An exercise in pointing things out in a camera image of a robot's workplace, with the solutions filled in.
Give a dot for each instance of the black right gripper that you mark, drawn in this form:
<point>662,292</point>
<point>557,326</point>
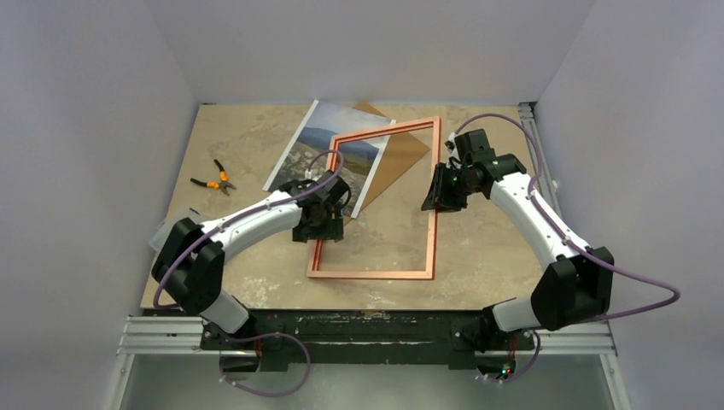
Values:
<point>440,189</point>

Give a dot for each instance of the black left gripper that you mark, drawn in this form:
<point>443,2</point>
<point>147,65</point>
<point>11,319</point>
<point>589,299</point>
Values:
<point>330,231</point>

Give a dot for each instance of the red wooden picture frame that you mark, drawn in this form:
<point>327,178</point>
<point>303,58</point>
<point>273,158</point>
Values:
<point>392,239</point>

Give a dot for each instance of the landscape photo print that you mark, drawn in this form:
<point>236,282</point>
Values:
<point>312,138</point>

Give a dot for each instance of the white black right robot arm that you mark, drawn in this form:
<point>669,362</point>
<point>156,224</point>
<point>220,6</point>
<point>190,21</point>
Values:
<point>576,281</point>

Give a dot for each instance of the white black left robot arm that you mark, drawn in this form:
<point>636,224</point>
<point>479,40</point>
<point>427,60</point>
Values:
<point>190,266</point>

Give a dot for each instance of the brown cardboard backing board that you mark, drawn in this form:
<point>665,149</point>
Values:
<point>403,151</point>

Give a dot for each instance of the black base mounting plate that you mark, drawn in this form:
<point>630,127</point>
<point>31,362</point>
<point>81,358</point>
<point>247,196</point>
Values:
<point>457,339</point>

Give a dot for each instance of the clear plastic parts box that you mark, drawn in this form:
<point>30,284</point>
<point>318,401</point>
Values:
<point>162,231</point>

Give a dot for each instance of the aluminium rail right side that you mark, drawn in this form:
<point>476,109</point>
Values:
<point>546,185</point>

